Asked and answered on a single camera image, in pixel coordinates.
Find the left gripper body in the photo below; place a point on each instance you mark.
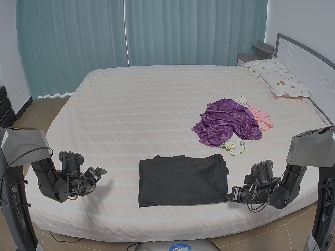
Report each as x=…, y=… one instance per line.
x=90, y=180

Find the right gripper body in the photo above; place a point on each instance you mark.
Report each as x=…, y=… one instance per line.
x=240, y=193

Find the black T-shirt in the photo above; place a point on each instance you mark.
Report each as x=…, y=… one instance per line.
x=180, y=179

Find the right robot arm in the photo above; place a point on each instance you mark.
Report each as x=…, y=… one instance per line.
x=290, y=187

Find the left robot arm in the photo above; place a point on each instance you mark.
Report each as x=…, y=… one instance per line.
x=44, y=171

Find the white printed garment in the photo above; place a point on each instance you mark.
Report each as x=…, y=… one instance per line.
x=234, y=148

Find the purple satin garment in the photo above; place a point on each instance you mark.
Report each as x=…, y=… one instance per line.
x=227, y=124

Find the pink garment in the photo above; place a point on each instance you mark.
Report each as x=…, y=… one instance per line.
x=261, y=119

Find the bed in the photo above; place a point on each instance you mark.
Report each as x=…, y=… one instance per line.
x=144, y=101

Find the black chest of drawers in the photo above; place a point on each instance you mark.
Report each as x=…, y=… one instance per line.
x=6, y=106

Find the white printed pillow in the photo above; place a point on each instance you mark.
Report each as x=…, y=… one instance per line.
x=280, y=77

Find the grey bedside table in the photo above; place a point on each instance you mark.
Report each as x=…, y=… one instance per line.
x=255, y=55

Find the blue-green curtain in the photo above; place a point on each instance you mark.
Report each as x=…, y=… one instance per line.
x=196, y=22
x=73, y=35

